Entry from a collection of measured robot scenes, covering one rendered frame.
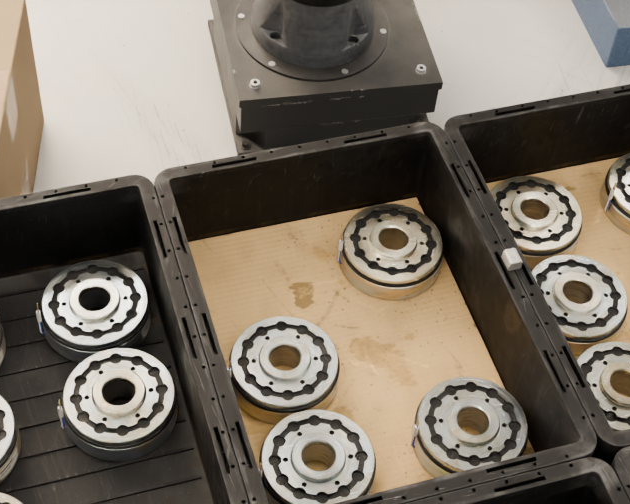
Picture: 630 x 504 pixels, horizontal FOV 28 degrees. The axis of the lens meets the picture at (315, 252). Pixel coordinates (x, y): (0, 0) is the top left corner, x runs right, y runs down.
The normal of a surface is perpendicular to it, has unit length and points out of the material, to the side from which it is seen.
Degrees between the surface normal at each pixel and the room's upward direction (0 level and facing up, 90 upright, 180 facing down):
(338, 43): 75
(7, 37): 0
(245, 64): 2
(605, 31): 90
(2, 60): 0
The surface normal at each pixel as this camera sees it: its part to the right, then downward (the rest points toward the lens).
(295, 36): -0.27, 0.54
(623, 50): 0.21, 0.77
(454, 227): -0.95, 0.19
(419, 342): 0.06, -0.62
